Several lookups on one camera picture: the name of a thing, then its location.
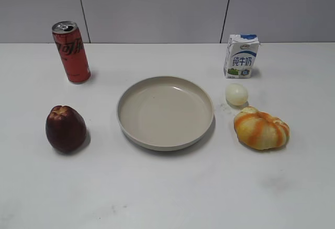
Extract beige round plate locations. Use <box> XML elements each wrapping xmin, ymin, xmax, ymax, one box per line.
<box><xmin>116</xmin><ymin>76</ymin><xmax>215</xmax><ymax>151</ymax></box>

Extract yellow orange croissant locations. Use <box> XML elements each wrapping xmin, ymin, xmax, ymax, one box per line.
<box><xmin>233</xmin><ymin>106</ymin><xmax>290</xmax><ymax>150</ymax></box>

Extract white peeled egg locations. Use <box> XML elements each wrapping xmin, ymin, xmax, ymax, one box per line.
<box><xmin>225</xmin><ymin>83</ymin><xmax>249</xmax><ymax>106</ymax></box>

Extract white blue milk carton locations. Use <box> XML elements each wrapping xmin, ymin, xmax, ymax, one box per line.
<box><xmin>223</xmin><ymin>34</ymin><xmax>260</xmax><ymax>79</ymax></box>

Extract dark red apple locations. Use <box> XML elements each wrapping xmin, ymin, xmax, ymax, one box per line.
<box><xmin>46</xmin><ymin>105</ymin><xmax>87</xmax><ymax>154</ymax></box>

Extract red soda can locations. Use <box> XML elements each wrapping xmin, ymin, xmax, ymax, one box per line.
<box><xmin>52</xmin><ymin>21</ymin><xmax>91</xmax><ymax>84</ymax></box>

